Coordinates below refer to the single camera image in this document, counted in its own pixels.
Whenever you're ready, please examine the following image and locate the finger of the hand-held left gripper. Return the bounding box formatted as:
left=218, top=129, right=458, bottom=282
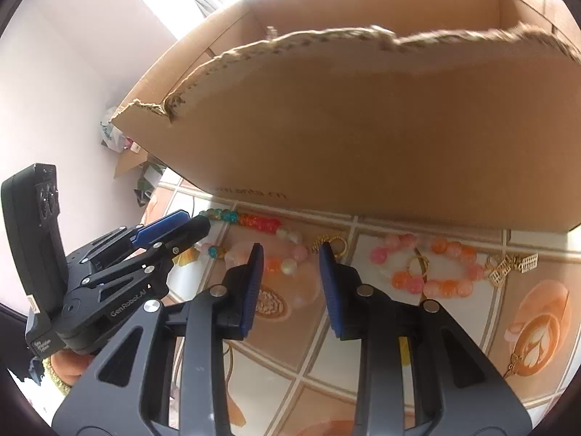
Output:
left=82, top=215, right=212, bottom=290
left=68, top=210, right=191, bottom=270

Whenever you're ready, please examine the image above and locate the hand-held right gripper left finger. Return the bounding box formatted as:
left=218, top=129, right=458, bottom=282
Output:
left=50, top=242, right=265, bottom=436

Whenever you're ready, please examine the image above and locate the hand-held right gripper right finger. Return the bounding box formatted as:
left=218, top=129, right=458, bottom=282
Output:
left=318, top=242, right=532, bottom=436

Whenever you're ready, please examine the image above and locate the multicolour bead bracelet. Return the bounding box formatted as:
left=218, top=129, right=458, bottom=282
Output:
left=198, top=208, right=309, bottom=278

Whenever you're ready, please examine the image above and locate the pink orange bead bracelet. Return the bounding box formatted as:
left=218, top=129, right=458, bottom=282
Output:
left=370, top=234, right=485, bottom=298

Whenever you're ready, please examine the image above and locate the cardboard box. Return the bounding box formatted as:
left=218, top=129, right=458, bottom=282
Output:
left=136, top=177, right=581, bottom=436
left=111, top=0, right=581, bottom=237

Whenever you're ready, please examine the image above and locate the small cube charm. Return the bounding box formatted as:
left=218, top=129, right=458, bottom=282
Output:
left=488, top=263, right=511, bottom=288

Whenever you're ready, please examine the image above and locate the person's left forearm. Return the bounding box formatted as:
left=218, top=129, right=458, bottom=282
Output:
left=27, top=356, right=76, bottom=393

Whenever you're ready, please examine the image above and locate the person's left hand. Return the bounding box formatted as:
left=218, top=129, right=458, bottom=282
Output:
left=49, top=352, right=97, bottom=388

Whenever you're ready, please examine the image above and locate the dark green object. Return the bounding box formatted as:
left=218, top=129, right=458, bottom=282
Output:
left=134, top=161, right=166, bottom=208

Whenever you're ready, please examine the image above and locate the bag of colourful packets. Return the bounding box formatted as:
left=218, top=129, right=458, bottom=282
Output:
left=100, top=106, right=141, bottom=153

